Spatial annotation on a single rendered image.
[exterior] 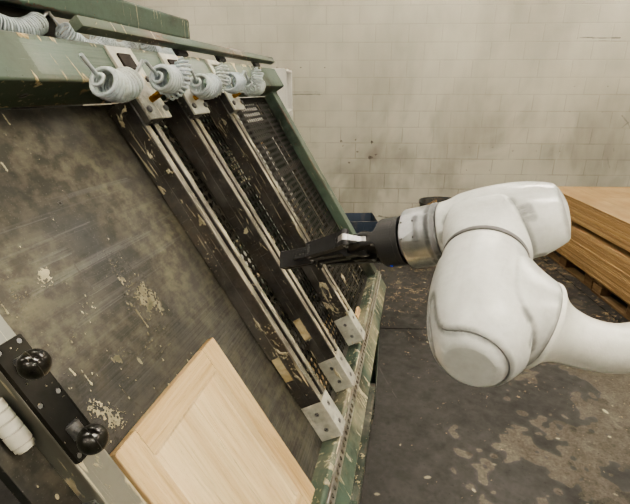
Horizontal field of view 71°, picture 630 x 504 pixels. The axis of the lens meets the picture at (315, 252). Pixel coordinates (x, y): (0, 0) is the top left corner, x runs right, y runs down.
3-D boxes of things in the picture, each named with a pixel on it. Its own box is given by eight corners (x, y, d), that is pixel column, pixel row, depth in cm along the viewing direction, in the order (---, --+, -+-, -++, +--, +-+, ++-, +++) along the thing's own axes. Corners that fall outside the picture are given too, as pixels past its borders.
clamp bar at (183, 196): (320, 446, 129) (395, 423, 121) (74, 70, 107) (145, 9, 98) (327, 423, 139) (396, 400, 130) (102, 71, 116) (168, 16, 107)
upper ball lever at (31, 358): (17, 384, 62) (30, 387, 52) (0, 362, 62) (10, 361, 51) (44, 366, 65) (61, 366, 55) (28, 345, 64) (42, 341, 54)
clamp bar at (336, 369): (334, 396, 151) (398, 373, 142) (132, 73, 128) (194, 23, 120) (339, 378, 160) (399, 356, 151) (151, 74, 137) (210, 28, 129)
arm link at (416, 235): (431, 192, 61) (391, 201, 64) (435, 256, 59) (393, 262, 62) (452, 213, 68) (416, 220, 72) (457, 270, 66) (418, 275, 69)
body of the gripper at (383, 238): (417, 224, 71) (365, 233, 76) (394, 207, 64) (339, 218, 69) (419, 269, 69) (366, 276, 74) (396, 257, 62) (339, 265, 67)
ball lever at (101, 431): (69, 449, 65) (91, 464, 55) (53, 429, 64) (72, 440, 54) (93, 429, 67) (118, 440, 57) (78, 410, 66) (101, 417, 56)
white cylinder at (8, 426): (-27, 414, 59) (11, 459, 61) (-14, 407, 58) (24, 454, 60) (-7, 400, 62) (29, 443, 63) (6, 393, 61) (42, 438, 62)
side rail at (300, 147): (358, 282, 249) (375, 274, 245) (254, 103, 228) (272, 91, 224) (359, 276, 256) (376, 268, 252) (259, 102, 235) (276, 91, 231)
